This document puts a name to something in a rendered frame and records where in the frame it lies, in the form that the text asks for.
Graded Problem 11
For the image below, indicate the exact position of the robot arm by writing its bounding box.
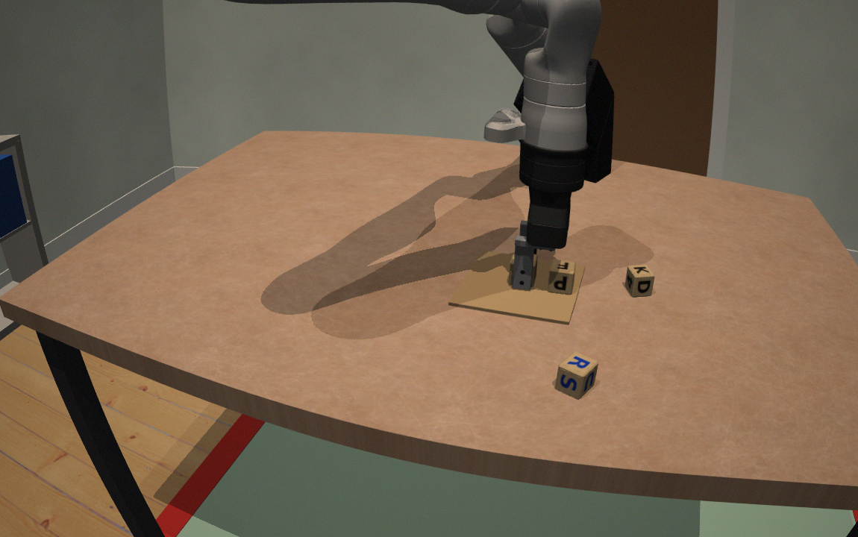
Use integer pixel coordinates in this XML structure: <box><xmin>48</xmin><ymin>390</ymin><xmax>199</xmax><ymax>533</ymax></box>
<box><xmin>225</xmin><ymin>0</ymin><xmax>601</xmax><ymax>107</ymax></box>

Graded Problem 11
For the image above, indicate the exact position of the tan flat mat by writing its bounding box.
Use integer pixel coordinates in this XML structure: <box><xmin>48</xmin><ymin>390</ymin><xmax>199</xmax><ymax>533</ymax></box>
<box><xmin>448</xmin><ymin>250</ymin><xmax>585</xmax><ymax>325</ymax></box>

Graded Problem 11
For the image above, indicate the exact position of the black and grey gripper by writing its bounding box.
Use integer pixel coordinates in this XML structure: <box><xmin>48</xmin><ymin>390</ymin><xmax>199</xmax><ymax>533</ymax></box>
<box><xmin>484</xmin><ymin>97</ymin><xmax>588</xmax><ymax>290</ymax></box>

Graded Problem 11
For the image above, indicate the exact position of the tan wooden letter block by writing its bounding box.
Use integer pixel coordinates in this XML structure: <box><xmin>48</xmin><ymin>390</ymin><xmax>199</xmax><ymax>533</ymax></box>
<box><xmin>548</xmin><ymin>260</ymin><xmax>576</xmax><ymax>295</ymax></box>
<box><xmin>555</xmin><ymin>351</ymin><xmax>598</xmax><ymax>399</ymax></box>
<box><xmin>509</xmin><ymin>252</ymin><xmax>538</xmax><ymax>287</ymax></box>
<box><xmin>625</xmin><ymin>265</ymin><xmax>655</xmax><ymax>298</ymax></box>

